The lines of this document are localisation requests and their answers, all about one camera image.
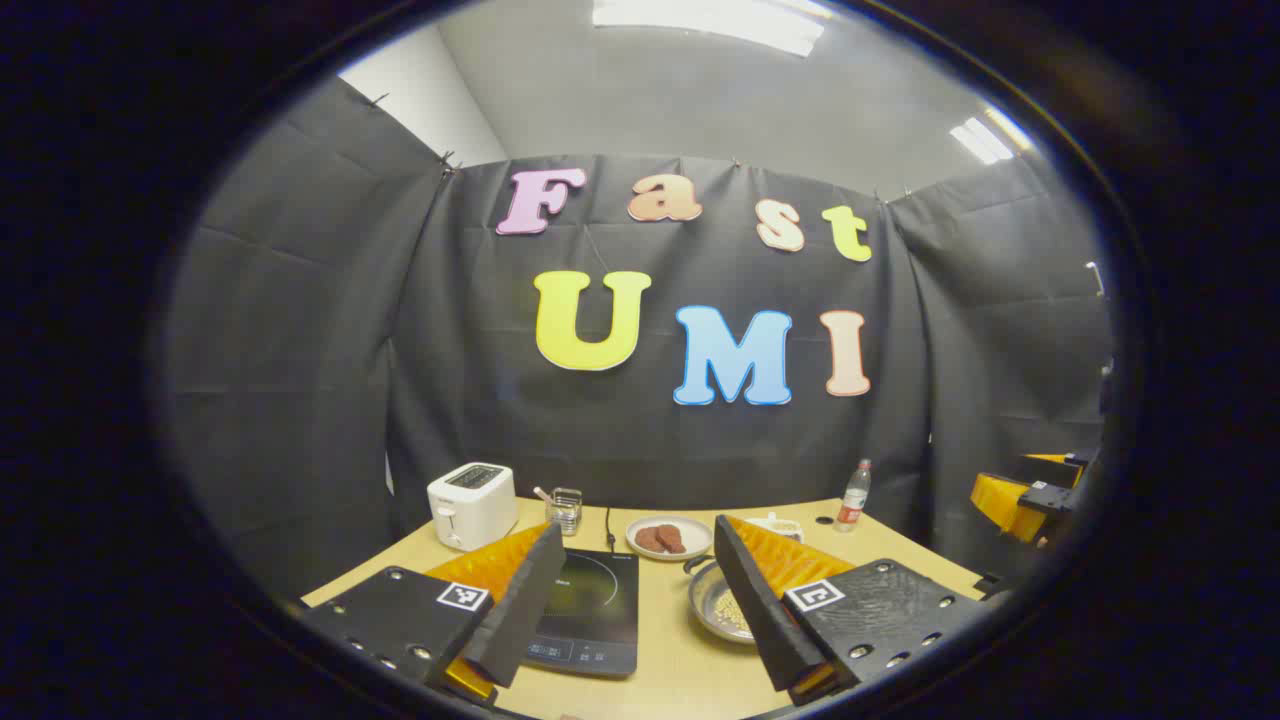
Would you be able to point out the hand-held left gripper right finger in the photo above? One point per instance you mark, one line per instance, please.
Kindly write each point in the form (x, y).
(755, 610)

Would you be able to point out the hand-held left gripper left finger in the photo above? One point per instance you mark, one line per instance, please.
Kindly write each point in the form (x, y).
(520, 610)

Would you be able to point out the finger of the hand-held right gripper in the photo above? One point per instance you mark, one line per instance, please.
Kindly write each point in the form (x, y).
(1050, 458)
(1000, 505)

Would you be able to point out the black induction cooktop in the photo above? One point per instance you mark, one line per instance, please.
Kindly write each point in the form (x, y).
(590, 610)

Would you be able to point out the pile of yellow soybeans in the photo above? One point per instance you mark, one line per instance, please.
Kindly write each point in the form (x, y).
(733, 610)

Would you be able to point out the white divided dish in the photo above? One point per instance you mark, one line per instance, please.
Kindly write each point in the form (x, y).
(785, 527)

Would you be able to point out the white oval plate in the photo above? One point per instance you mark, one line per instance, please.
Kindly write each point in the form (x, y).
(700, 535)

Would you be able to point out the brown meat patty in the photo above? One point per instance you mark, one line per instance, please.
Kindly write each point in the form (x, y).
(672, 538)
(648, 540)

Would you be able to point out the white toaster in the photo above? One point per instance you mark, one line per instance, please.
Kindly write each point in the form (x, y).
(470, 505)

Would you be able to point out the plastic water bottle red label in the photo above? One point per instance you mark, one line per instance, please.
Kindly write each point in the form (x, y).
(853, 500)

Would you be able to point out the ceiling light panel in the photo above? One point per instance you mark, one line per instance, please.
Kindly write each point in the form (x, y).
(985, 140)
(710, 22)

